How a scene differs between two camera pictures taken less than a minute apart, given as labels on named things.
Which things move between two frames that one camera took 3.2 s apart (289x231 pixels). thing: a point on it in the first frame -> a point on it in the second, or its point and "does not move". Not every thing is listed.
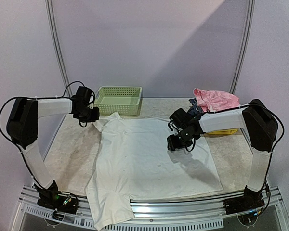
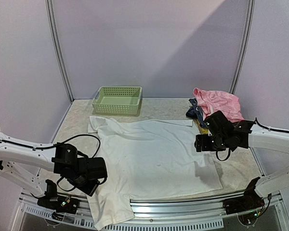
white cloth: [133, 161] does not move
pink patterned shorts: [209, 100] does not move
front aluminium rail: [189, 213] does not move
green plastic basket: [124, 100] does not move
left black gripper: [95, 117] -> [90, 189]
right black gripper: [173, 144] -> [200, 142]
